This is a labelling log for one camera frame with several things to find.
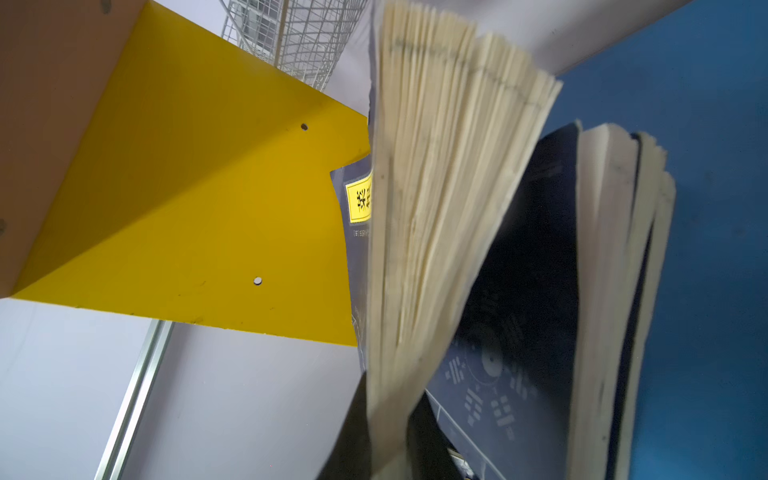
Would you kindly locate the yellow wooden bookshelf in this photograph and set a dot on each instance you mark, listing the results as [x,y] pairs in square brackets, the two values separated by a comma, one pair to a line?
[210,269]

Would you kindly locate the white wire rack basket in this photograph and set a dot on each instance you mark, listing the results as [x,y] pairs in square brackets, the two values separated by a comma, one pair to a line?
[303,38]

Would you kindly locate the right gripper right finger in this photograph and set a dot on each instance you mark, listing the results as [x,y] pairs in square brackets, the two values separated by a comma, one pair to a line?
[427,449]

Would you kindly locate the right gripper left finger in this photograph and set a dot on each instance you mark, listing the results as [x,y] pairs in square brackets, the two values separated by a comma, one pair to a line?
[349,458]

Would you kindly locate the navy book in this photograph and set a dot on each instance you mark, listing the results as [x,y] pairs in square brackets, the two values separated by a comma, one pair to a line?
[542,376]
[454,118]

